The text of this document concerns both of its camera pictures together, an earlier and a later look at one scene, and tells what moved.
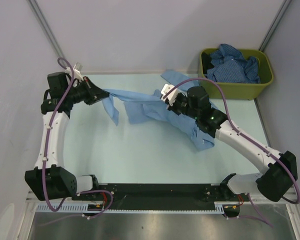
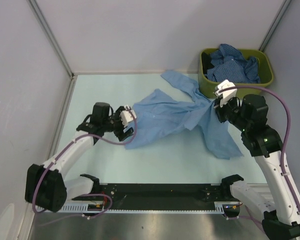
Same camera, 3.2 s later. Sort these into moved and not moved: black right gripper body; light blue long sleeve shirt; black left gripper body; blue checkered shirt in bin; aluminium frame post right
Moved: light blue long sleeve shirt; black right gripper body; black left gripper body
Not moved: blue checkered shirt in bin; aluminium frame post right
